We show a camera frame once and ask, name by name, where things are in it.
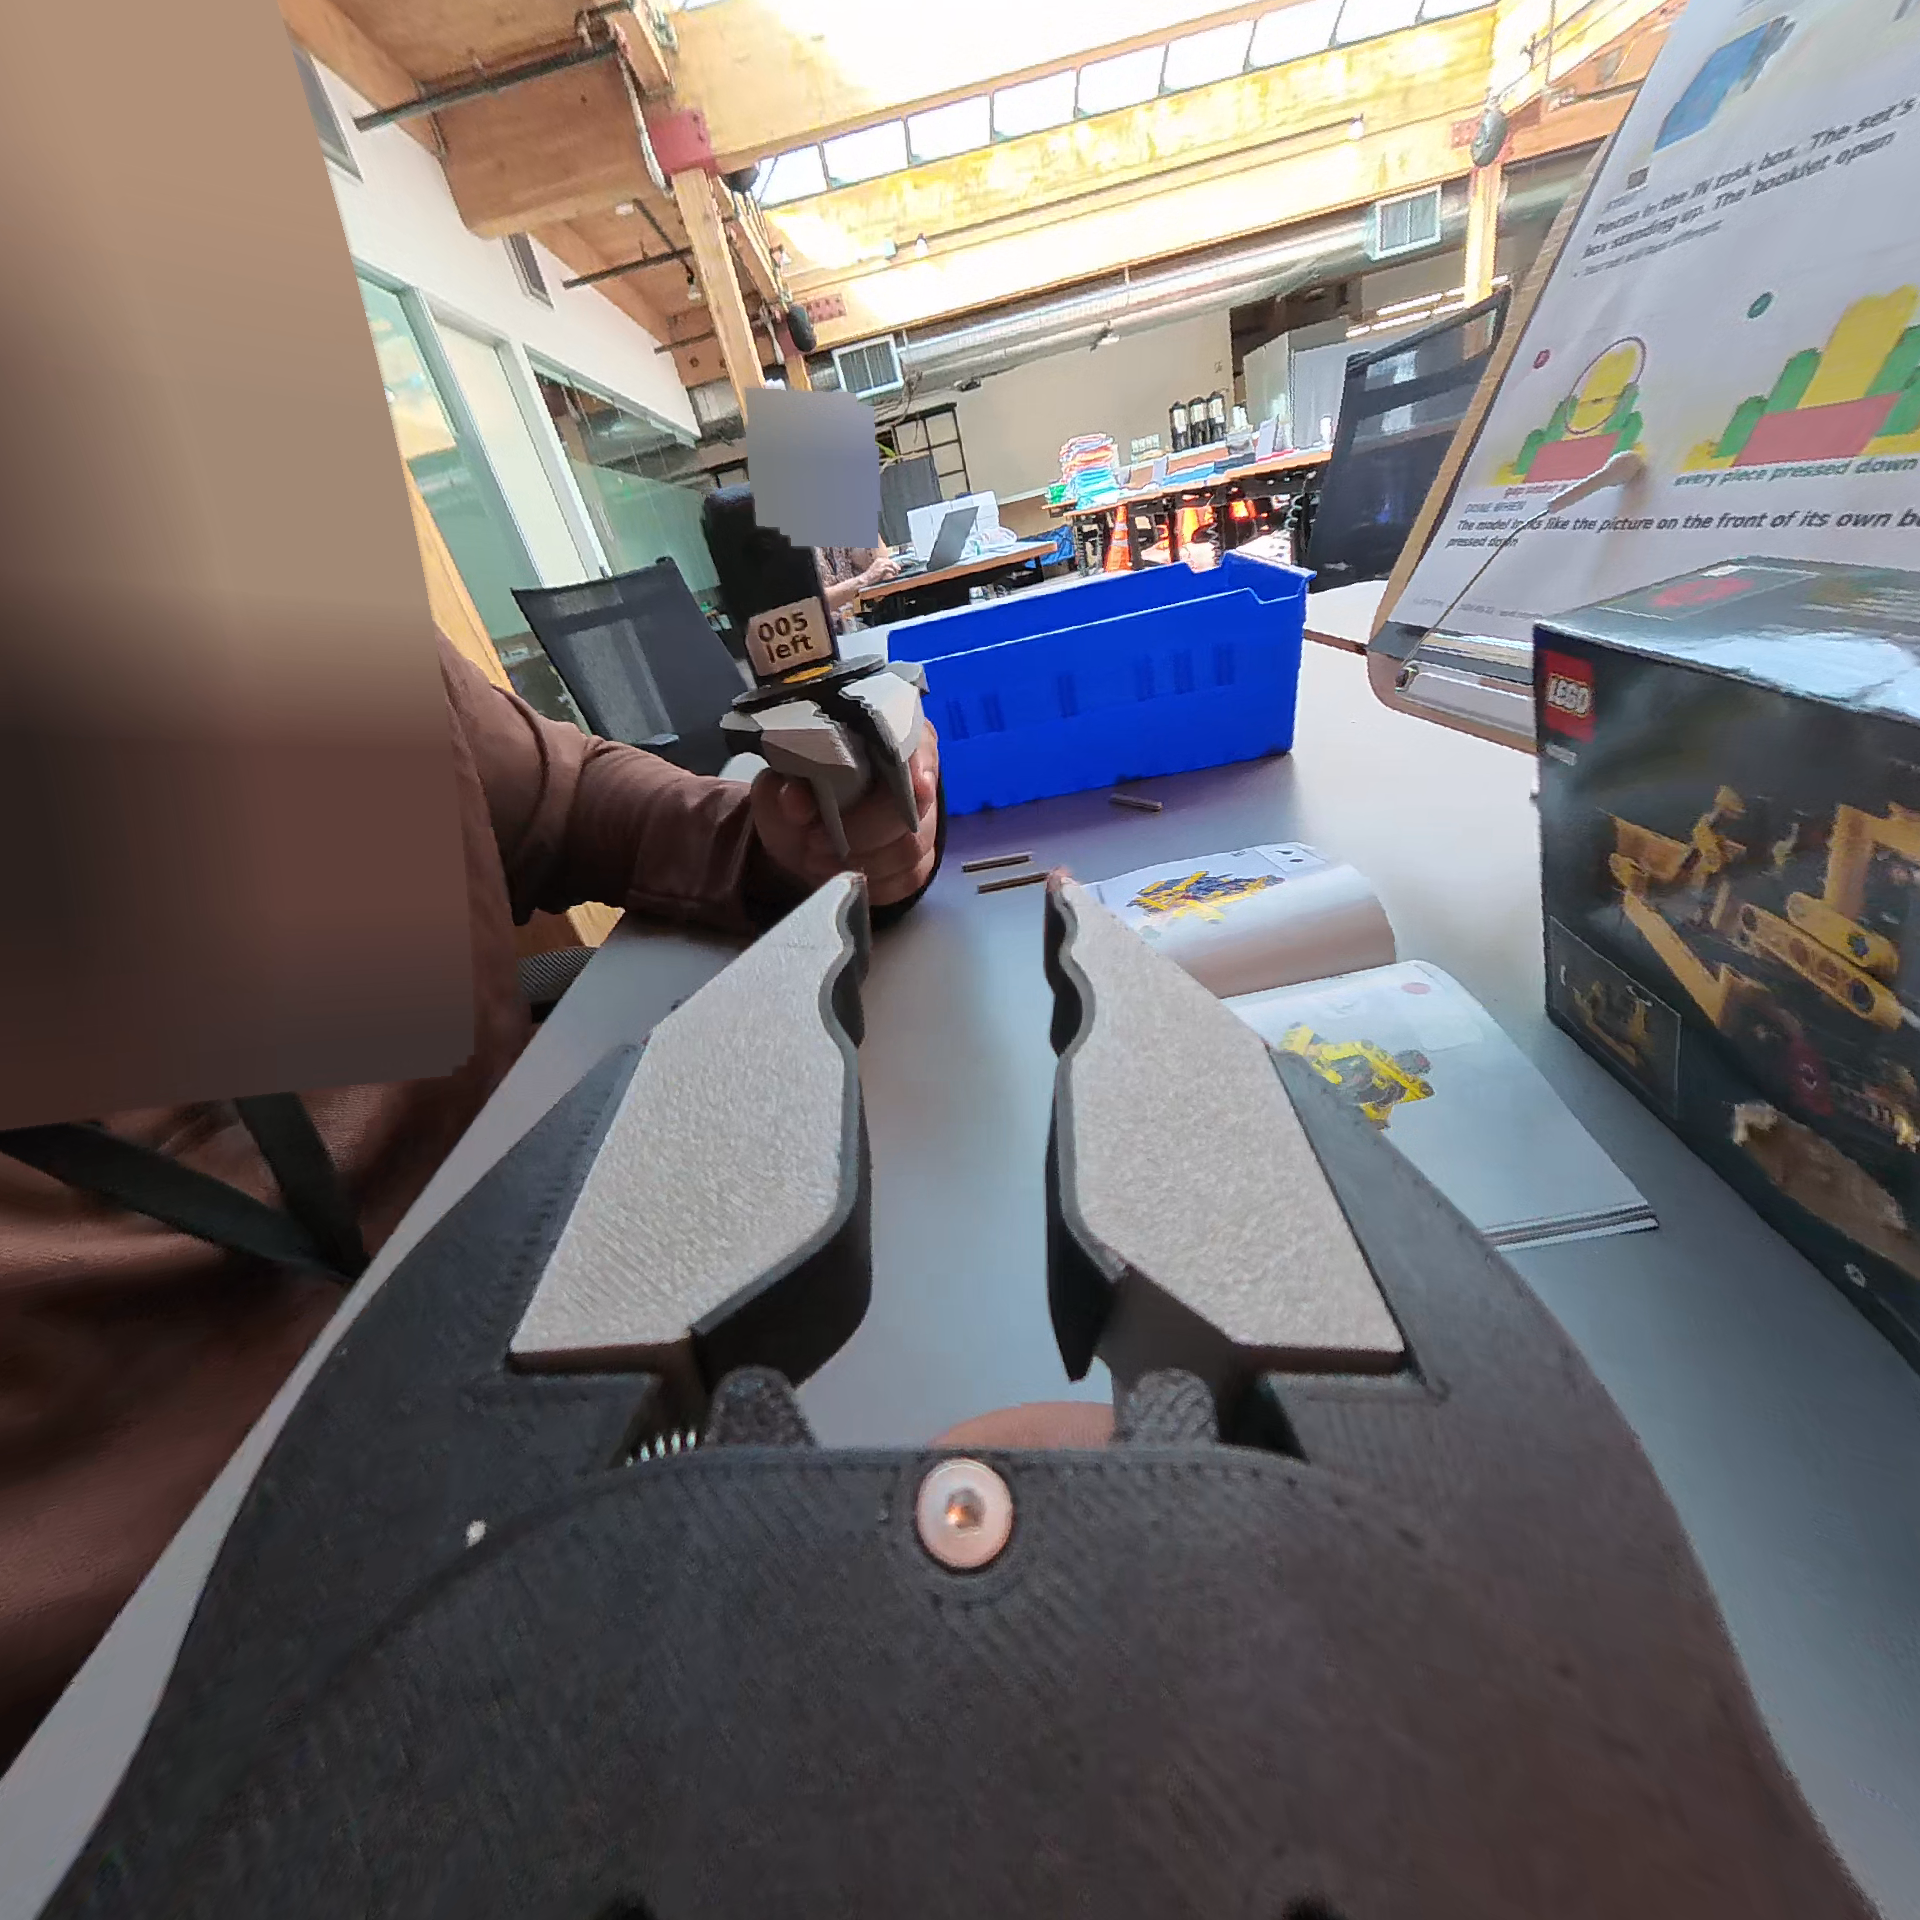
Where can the lego instruction booklet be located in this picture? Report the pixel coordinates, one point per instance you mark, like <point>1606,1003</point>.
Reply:
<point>1442,1096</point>

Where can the person's left forearm brown sleeve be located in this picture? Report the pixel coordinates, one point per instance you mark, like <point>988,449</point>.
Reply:
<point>629,840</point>

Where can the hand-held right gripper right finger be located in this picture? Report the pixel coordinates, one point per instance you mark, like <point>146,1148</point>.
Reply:
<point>1215,1171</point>

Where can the person's left hand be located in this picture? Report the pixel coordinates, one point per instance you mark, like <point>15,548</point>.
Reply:
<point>810,849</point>

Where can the open laptop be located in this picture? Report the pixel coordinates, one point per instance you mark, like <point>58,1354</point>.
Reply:
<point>942,537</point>

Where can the clipboard with instruction sheet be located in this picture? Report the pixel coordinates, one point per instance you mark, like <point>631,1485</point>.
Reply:
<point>1725,376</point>

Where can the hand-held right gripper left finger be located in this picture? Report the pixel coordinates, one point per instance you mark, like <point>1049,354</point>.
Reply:
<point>706,1140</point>

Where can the black mesh office chair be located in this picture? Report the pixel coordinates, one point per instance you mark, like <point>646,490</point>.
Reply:
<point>622,660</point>

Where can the stack of colourful bins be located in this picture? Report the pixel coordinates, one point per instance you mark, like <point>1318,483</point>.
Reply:
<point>1093,468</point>

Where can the person's brown shirt torso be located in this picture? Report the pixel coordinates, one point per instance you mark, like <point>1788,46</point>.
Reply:
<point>150,1349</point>

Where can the tall black mesh chair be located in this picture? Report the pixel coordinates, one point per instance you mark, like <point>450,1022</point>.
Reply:
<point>1403,450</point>

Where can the wooden background desk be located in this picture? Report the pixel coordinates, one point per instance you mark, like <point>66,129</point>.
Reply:
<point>961,578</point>

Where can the orange traffic cone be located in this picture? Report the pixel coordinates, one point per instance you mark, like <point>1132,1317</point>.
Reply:
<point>1190,523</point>
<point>1119,541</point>

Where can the blue plastic bin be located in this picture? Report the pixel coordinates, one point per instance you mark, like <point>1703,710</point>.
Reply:
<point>1109,705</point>

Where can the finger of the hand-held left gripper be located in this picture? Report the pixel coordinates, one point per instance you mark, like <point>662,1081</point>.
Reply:
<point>898,728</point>
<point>797,744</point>

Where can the silver ventilation duct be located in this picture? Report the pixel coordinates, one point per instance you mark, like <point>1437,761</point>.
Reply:
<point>1142,322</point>

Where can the black lego set box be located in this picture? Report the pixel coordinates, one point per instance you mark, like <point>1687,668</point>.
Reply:
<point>1725,931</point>

